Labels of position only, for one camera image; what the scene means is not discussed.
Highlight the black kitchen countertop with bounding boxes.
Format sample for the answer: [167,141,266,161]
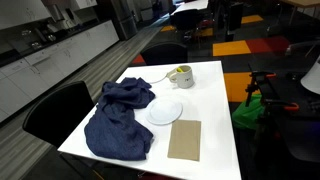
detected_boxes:
[0,18,113,68]

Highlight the white upper kitchen cabinet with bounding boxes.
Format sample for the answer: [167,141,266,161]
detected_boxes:
[0,0,53,31]

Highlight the wooden table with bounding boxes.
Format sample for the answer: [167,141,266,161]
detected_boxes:
[279,0,320,9]

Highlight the grey office chair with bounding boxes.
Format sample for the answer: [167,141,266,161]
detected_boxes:
[284,39,320,58]

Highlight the green bag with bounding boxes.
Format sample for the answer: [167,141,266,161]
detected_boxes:
[231,93,266,131]

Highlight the stainless steel refrigerator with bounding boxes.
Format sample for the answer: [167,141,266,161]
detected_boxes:
[96,0,139,41]

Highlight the silver coffee machine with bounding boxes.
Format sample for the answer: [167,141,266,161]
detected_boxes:
[46,3,78,33]

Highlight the black chair with rounded back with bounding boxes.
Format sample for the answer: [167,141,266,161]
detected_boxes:
[140,41,189,66]

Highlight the large black chair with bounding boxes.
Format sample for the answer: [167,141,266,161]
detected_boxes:
[22,80,101,180]

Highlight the white office table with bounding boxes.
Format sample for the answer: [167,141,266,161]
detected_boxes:
[171,0,210,16]

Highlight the white mug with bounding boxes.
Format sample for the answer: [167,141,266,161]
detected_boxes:
[166,65,195,90]

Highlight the thin white cable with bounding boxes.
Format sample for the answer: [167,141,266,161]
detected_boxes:
[145,73,169,85]

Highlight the white round plate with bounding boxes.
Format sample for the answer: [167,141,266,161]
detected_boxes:
[145,99,184,126]

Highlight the blue crumpled cloth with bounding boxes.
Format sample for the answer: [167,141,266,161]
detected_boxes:
[83,77,157,161]

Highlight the black side table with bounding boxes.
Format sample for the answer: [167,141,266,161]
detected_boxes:
[248,64,320,164]

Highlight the white lower kitchen cabinets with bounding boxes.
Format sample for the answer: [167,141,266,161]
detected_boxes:
[0,19,120,123]

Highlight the black tripod with orange clamps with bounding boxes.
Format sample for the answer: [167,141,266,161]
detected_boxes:
[244,70,300,134]

